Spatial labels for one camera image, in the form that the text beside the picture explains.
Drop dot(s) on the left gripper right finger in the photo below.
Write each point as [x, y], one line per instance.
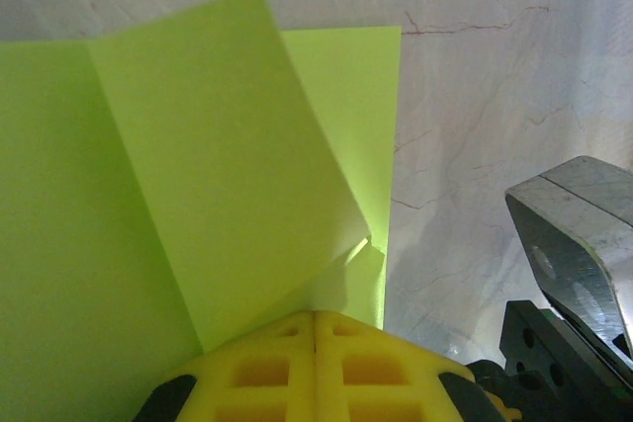
[386, 377]

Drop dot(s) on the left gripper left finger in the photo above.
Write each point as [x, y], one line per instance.
[257, 372]

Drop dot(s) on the lime green paper sheet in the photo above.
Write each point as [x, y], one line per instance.
[173, 170]

